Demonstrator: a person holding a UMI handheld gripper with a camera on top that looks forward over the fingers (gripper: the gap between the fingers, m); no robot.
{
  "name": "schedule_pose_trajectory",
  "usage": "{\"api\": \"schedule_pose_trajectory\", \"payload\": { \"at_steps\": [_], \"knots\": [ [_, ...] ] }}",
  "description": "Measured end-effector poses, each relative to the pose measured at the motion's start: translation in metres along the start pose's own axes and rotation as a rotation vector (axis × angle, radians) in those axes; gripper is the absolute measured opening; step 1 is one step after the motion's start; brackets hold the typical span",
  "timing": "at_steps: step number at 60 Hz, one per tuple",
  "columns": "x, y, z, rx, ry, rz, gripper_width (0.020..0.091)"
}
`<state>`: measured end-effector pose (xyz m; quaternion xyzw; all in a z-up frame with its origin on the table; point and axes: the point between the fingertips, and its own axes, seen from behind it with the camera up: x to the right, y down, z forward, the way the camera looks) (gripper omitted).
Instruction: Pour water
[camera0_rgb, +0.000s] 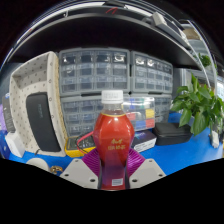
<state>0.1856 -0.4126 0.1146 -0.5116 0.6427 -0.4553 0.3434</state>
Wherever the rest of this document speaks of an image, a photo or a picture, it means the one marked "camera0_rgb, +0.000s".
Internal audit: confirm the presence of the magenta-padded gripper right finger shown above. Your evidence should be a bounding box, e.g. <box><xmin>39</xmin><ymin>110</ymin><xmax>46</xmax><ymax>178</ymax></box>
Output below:
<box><xmin>125</xmin><ymin>148</ymin><xmax>167</xmax><ymax>190</ymax></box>

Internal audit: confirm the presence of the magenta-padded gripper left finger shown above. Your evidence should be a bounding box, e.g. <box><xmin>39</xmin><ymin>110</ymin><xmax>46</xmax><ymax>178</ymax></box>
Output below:
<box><xmin>59</xmin><ymin>148</ymin><xmax>102</xmax><ymax>190</ymax></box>

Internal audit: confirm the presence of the red drink bottle white cap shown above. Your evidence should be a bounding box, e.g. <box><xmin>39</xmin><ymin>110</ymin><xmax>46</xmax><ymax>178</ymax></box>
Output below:
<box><xmin>92</xmin><ymin>89</ymin><xmax>136</xmax><ymax>192</ymax></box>

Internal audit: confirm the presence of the yellow multimeter with red leads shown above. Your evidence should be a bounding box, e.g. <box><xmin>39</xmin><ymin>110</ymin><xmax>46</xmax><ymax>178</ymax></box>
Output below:
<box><xmin>64</xmin><ymin>131</ymin><xmax>98</xmax><ymax>158</ymax></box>

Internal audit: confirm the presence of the dark printed flat box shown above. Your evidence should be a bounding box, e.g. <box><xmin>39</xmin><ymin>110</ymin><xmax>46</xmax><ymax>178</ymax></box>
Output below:
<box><xmin>130</xmin><ymin>129</ymin><xmax>158</xmax><ymax>153</ymax></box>

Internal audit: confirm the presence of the black zip case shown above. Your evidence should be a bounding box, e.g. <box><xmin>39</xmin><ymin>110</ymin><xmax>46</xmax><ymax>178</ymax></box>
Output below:
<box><xmin>152</xmin><ymin>122</ymin><xmax>193</xmax><ymax>147</ymax></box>

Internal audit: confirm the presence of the grey small-parts drawer cabinet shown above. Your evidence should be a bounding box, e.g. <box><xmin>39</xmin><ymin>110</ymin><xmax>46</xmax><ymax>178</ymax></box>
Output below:
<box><xmin>58</xmin><ymin>47</ymin><xmax>132</xmax><ymax>98</ymax></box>
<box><xmin>129</xmin><ymin>50</ymin><xmax>174</xmax><ymax>95</ymax></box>
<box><xmin>60</xmin><ymin>94</ymin><xmax>104</xmax><ymax>138</ymax></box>
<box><xmin>153</xmin><ymin>93</ymin><xmax>173</xmax><ymax>123</ymax></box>

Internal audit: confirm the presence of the clear organizer with colourful parts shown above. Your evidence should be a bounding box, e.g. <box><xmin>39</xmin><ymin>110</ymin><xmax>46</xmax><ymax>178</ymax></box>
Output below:
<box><xmin>122</xmin><ymin>96</ymin><xmax>157</xmax><ymax>132</ymax></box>

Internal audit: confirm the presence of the black rectangular pouch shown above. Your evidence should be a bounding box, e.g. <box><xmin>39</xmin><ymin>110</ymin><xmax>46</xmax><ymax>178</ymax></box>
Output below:
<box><xmin>25</xmin><ymin>92</ymin><xmax>62</xmax><ymax>153</ymax></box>

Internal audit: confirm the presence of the white plug adapter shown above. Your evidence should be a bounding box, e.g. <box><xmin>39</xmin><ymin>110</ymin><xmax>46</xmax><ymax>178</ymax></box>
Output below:
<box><xmin>209</xmin><ymin>129</ymin><xmax>221</xmax><ymax>149</ymax></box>

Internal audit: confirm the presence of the green potted plant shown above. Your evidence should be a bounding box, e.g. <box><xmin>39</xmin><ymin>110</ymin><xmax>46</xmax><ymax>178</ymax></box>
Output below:
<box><xmin>169</xmin><ymin>73</ymin><xmax>224</xmax><ymax>136</ymax></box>

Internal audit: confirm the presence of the dark grey carton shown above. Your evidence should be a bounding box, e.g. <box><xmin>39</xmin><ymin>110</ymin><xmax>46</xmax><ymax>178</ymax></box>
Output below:
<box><xmin>1</xmin><ymin>94</ymin><xmax>16</xmax><ymax>134</ymax></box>

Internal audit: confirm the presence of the white pegboard tray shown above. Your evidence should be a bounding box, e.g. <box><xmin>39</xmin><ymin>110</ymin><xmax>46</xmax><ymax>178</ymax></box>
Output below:
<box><xmin>8</xmin><ymin>50</ymin><xmax>68</xmax><ymax>158</ymax></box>

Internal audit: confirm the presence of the small green shelf plant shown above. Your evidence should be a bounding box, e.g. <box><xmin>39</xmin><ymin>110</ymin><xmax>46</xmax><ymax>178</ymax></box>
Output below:
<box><xmin>198</xmin><ymin>52</ymin><xmax>214</xmax><ymax>69</ymax></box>

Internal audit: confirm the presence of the black wall shelf unit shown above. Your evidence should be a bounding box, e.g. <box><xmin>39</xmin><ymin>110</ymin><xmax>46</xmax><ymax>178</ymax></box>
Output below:
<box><xmin>6</xmin><ymin>1</ymin><xmax>214</xmax><ymax>71</ymax></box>

